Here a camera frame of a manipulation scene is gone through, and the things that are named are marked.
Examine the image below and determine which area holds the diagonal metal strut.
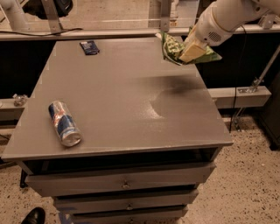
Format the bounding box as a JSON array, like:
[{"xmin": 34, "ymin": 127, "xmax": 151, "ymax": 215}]
[{"xmin": 231, "ymin": 44, "xmax": 280, "ymax": 131}]

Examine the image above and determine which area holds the metal upright bracket left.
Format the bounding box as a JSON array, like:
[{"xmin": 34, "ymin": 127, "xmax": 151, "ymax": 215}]
[{"xmin": 41, "ymin": 0, "xmax": 63, "ymax": 34}]

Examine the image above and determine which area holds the green jalapeno chip bag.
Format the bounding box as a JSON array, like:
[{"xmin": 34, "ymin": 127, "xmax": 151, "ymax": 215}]
[{"xmin": 156, "ymin": 31, "xmax": 222, "ymax": 66}]

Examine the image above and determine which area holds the black object top left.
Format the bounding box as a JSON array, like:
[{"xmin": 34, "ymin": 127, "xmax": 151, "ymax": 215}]
[{"xmin": 23, "ymin": 0, "xmax": 74, "ymax": 19}]

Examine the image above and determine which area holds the blue rxbar blueberry bar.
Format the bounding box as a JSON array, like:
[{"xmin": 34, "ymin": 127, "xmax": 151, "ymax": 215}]
[{"xmin": 80, "ymin": 40, "xmax": 100, "ymax": 55}]

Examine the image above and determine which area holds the grey drawer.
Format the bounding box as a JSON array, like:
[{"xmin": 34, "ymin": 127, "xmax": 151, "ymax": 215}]
[
  {"xmin": 25, "ymin": 162, "xmax": 215, "ymax": 196},
  {"xmin": 54, "ymin": 189, "xmax": 198, "ymax": 214},
  {"xmin": 71, "ymin": 206, "xmax": 187, "ymax": 224}
]

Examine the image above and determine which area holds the low grey ledge beam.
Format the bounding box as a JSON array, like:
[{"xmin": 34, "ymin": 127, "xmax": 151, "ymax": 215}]
[{"xmin": 208, "ymin": 86, "xmax": 271, "ymax": 109}]

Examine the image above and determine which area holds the white pipe top left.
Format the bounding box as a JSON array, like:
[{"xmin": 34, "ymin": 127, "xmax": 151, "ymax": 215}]
[{"xmin": 0, "ymin": 0, "xmax": 30, "ymax": 32}]

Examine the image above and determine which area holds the metal upright bracket centre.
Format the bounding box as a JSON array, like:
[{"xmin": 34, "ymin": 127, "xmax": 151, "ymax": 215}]
[{"xmin": 160, "ymin": 0, "xmax": 172, "ymax": 32}]

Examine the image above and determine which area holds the black cable on rail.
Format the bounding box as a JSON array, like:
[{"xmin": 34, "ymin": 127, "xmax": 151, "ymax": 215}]
[{"xmin": 0, "ymin": 27, "xmax": 84, "ymax": 38}]

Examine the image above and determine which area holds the top grey drawer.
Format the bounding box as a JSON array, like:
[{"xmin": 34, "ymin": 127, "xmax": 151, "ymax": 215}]
[{"xmin": 25, "ymin": 162, "xmax": 215, "ymax": 196}]

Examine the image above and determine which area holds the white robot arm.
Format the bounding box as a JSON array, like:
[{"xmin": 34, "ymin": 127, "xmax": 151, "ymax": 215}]
[{"xmin": 179, "ymin": 0, "xmax": 280, "ymax": 63}]

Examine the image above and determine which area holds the small crumpled clear object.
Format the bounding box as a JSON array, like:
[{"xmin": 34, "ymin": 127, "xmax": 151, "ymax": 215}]
[{"xmin": 13, "ymin": 94, "xmax": 28, "ymax": 107}]

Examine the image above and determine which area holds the black shoe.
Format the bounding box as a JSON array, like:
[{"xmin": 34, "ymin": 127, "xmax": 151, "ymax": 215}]
[{"xmin": 21, "ymin": 207, "xmax": 46, "ymax": 224}]

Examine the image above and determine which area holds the middle grey drawer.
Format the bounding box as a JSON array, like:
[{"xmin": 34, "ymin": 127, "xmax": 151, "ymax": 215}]
[{"xmin": 54, "ymin": 189, "xmax": 198, "ymax": 214}]

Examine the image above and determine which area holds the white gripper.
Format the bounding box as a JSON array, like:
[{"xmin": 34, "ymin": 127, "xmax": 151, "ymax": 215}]
[{"xmin": 179, "ymin": 1, "xmax": 233, "ymax": 63}]

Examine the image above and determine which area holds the bottom grey drawer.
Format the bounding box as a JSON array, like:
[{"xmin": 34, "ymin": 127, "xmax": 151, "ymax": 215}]
[{"xmin": 71, "ymin": 206, "xmax": 187, "ymax": 224}]

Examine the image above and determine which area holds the horizontal metal rail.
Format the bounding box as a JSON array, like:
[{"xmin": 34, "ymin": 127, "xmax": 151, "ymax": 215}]
[{"xmin": 0, "ymin": 24, "xmax": 265, "ymax": 41}]

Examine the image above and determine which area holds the blue silver energy drink can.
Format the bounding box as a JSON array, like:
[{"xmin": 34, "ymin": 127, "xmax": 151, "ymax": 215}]
[{"xmin": 48, "ymin": 101, "xmax": 81, "ymax": 147}]

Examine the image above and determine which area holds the metal upright bracket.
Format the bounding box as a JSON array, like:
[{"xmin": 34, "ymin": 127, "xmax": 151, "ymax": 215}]
[
  {"xmin": 160, "ymin": 0, "xmax": 172, "ymax": 32},
  {"xmin": 41, "ymin": 0, "xmax": 63, "ymax": 34}
]

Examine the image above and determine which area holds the grey drawer cabinet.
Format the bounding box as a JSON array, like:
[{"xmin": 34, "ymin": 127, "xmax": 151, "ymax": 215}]
[{"xmin": 1, "ymin": 36, "xmax": 234, "ymax": 224}]

